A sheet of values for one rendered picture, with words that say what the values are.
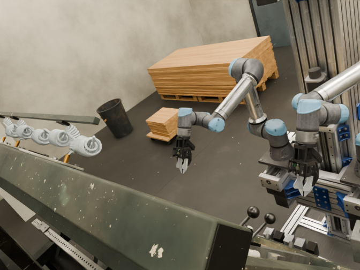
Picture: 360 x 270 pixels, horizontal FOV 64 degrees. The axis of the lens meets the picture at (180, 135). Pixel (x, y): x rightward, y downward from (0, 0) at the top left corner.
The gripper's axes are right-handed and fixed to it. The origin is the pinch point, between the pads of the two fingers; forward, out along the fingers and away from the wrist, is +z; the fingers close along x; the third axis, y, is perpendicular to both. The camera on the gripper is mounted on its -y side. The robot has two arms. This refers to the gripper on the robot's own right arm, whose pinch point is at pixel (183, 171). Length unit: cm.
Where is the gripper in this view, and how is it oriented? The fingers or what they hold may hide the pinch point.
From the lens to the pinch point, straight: 161.6
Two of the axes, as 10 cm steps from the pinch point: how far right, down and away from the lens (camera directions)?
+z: -0.6, 9.9, 1.1
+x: 8.7, 1.0, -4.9
